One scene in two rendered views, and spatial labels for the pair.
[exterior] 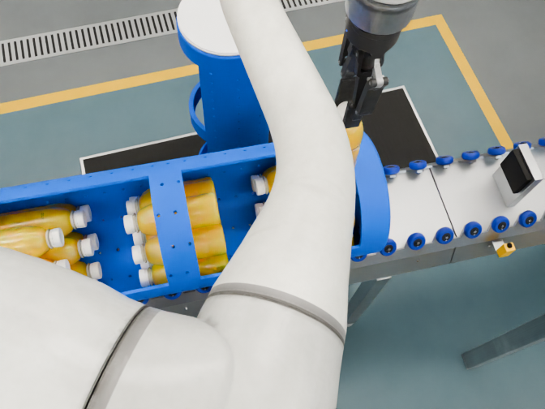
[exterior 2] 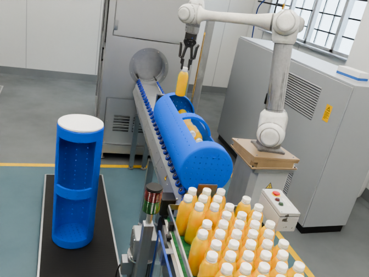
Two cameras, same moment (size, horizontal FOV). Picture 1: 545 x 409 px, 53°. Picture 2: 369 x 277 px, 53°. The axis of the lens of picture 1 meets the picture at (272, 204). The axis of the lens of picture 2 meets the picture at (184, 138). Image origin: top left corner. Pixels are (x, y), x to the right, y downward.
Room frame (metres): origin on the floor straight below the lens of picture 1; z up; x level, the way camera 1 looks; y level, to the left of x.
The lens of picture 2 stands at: (0.41, 2.28, 1.94)
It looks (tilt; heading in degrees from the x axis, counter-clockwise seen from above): 23 degrees down; 271
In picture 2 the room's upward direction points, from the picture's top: 11 degrees clockwise
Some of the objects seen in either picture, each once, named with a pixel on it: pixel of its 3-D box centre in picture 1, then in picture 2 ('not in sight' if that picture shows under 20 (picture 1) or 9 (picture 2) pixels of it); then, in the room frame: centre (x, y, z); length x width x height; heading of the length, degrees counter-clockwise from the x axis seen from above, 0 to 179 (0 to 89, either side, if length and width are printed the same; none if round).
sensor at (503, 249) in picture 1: (501, 239); not in sight; (0.58, -0.59, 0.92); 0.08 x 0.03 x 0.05; 19
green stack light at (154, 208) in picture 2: not in sight; (151, 204); (0.51, 1.14, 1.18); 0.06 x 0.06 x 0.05
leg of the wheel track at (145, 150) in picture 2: not in sight; (146, 143); (0.88, -1.28, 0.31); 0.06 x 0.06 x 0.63; 19
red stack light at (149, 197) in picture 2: not in sight; (153, 193); (0.51, 1.14, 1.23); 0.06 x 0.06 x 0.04
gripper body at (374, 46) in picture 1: (370, 36); (190, 40); (0.55, -0.11, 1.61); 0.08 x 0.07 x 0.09; 19
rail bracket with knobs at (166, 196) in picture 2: not in sight; (167, 205); (0.46, 0.77, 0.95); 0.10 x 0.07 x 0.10; 19
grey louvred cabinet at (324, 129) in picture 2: not in sight; (283, 120); (-0.55, -1.74, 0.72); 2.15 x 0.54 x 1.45; 113
